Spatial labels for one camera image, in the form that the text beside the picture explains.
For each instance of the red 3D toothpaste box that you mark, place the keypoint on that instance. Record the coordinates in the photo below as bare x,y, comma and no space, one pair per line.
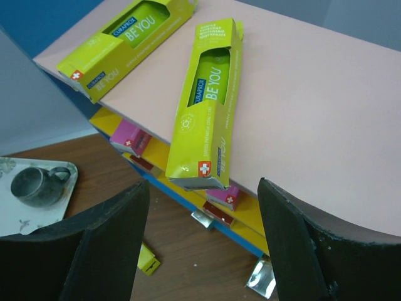
218,214

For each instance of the grey ceramic mug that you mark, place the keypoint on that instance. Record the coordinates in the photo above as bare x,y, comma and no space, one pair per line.
37,187

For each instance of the dark red toothpaste box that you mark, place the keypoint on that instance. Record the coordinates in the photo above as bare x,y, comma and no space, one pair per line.
141,163

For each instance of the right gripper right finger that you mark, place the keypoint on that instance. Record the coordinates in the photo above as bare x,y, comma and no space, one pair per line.
318,256

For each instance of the blue shelf with coloured boards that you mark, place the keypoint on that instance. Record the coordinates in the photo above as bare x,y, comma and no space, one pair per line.
318,114

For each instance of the teal green tea toothpaste box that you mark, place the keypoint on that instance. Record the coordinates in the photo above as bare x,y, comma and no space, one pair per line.
262,279

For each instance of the yellow toothpaste box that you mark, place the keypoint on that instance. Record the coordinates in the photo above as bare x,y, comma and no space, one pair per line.
147,261
200,150
110,54

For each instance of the floral leaf print tray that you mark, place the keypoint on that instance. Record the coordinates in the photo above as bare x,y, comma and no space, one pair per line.
18,218

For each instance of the small pink toothpaste box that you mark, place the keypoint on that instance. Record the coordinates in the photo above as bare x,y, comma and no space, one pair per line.
227,198

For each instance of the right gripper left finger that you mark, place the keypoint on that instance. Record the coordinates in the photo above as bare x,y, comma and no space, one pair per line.
92,255

